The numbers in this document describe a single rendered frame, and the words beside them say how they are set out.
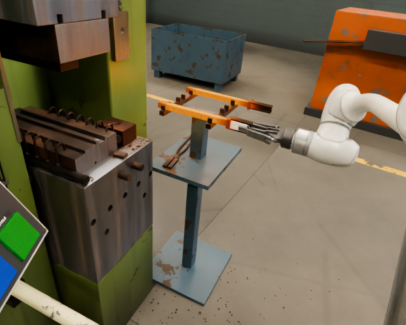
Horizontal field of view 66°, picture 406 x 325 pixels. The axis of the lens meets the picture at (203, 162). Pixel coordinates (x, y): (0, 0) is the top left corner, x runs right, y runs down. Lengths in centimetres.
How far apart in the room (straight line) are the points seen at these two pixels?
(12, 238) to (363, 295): 186
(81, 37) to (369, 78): 363
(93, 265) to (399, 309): 94
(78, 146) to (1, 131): 22
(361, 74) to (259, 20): 500
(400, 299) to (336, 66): 367
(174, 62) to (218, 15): 451
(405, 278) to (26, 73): 140
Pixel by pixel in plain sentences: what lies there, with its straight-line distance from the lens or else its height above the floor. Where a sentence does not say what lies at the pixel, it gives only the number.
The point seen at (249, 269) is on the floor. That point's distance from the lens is 202.
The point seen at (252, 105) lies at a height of 102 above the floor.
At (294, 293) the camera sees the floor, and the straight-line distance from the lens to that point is 199.
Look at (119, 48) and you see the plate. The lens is 130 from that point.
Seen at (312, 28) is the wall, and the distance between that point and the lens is 843.
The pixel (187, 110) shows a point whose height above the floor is 103.
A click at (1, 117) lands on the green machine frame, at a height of 112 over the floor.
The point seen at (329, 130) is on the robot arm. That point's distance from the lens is 114.
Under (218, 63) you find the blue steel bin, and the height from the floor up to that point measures 41.
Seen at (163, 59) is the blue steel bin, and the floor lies 31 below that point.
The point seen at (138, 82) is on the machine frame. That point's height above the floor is 106.
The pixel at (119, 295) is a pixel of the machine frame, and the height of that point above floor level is 27.
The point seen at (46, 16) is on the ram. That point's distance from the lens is 90.
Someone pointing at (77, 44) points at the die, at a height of 131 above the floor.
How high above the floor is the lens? 151
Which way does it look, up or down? 31 degrees down
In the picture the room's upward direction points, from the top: 5 degrees clockwise
